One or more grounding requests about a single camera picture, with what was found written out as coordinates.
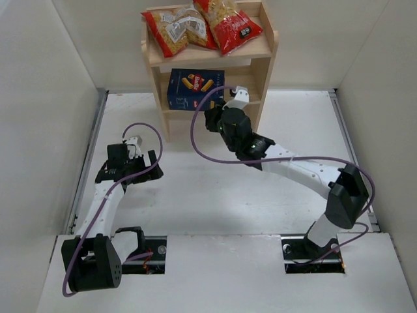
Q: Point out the right aluminium rail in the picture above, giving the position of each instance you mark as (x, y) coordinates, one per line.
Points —
(350, 149)

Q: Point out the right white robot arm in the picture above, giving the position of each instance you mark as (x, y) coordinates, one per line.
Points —
(343, 188)

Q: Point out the aluminium rail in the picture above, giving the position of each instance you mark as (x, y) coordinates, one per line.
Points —
(82, 180)
(350, 149)

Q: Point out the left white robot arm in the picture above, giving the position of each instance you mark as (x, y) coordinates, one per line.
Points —
(93, 259)

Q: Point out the red pasta bag black logo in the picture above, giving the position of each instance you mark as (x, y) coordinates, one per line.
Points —
(230, 26)

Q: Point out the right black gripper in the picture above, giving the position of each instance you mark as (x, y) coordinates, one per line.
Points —
(212, 117)

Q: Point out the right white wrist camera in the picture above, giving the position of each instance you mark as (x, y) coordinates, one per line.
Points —
(240, 100)

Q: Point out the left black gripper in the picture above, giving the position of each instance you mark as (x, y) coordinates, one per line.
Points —
(143, 166)

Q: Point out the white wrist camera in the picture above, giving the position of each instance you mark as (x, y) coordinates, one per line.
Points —
(134, 147)
(240, 100)

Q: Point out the wooden two-tier shelf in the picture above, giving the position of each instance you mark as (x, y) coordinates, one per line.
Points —
(249, 66)

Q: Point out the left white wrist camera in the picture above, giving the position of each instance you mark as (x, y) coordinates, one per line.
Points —
(134, 147)

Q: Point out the red pasta bag white labels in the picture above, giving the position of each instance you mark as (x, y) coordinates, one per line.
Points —
(176, 28)

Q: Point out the blue Barilla pasta box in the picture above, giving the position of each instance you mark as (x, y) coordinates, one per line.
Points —
(187, 87)

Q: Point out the left aluminium rail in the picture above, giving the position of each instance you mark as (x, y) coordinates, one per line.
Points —
(82, 180)

